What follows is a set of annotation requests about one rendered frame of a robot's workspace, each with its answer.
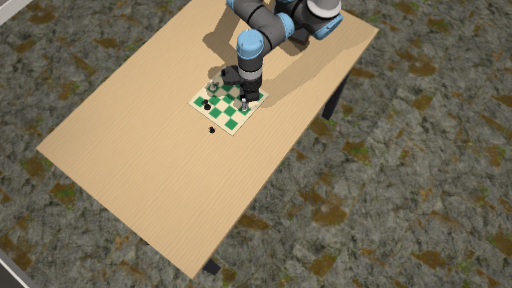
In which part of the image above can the green and cream chessboard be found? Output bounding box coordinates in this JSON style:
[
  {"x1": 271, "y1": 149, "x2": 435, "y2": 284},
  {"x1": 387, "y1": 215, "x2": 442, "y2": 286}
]
[{"x1": 188, "y1": 66, "x2": 269, "y2": 136}]

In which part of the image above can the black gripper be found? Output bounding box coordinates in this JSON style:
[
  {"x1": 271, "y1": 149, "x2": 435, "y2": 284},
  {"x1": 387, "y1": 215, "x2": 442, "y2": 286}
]
[{"x1": 221, "y1": 65, "x2": 262, "y2": 109}]

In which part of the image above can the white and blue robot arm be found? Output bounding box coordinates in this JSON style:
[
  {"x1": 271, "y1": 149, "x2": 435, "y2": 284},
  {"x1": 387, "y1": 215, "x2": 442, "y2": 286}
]
[{"x1": 226, "y1": 0, "x2": 343, "y2": 73}]

